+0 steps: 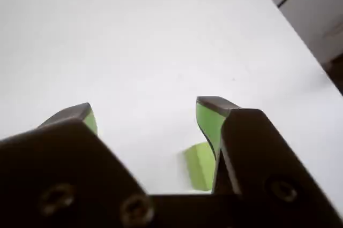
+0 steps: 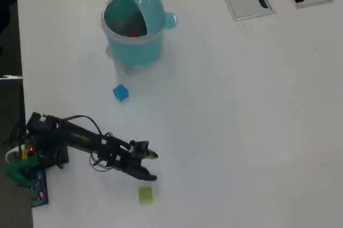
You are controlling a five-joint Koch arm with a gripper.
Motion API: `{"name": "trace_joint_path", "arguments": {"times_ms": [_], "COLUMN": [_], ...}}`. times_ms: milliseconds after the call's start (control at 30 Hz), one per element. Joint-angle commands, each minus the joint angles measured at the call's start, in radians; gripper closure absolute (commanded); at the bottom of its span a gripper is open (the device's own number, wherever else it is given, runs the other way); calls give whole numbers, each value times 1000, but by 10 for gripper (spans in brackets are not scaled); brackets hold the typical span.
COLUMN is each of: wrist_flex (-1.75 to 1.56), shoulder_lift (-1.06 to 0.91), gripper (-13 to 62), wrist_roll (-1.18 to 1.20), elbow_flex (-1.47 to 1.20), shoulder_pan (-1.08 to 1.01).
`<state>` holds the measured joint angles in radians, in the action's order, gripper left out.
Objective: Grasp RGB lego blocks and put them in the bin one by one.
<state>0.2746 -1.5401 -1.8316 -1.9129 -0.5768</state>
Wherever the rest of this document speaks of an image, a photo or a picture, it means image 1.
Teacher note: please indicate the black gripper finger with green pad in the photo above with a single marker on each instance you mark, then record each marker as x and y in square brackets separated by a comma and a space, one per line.
[262, 163]
[53, 174]

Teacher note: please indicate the green lego block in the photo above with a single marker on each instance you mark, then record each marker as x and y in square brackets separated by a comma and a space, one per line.
[201, 166]

